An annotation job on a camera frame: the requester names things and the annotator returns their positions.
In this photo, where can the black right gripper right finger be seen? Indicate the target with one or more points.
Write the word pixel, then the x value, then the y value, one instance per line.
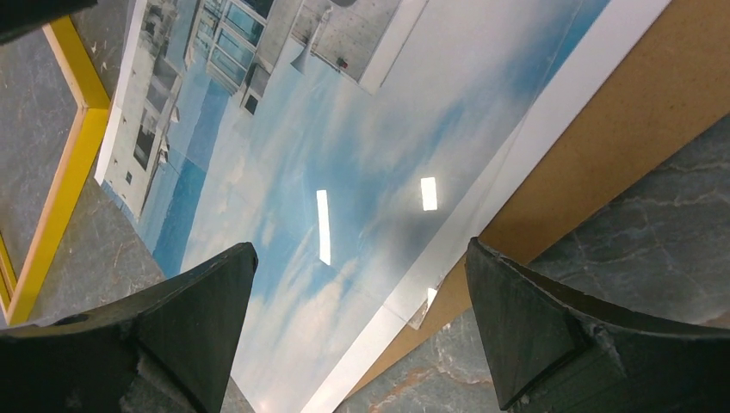
pixel 552 348

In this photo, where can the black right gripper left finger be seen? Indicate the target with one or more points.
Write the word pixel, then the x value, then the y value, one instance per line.
pixel 167 348

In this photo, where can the building and sky photo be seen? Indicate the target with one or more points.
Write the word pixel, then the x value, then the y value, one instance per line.
pixel 357 145

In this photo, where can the brown cardboard backing board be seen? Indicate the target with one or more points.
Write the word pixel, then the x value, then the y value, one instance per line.
pixel 631 204

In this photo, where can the yellow wooden picture frame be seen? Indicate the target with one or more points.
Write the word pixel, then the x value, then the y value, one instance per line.
pixel 19 292

